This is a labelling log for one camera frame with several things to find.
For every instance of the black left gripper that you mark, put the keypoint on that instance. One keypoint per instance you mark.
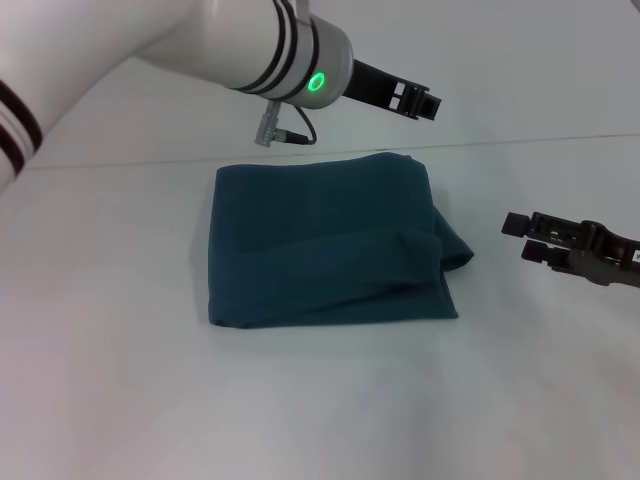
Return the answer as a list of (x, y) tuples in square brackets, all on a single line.
[(372, 82)]

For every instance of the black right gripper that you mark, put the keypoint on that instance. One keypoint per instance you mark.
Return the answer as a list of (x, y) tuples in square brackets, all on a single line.
[(610, 257)]

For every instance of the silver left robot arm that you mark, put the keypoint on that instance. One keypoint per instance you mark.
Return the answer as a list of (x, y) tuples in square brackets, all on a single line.
[(175, 45)]

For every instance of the teal t-shirt with pink print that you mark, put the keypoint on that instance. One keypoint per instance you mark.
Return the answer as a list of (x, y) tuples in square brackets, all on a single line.
[(325, 240)]

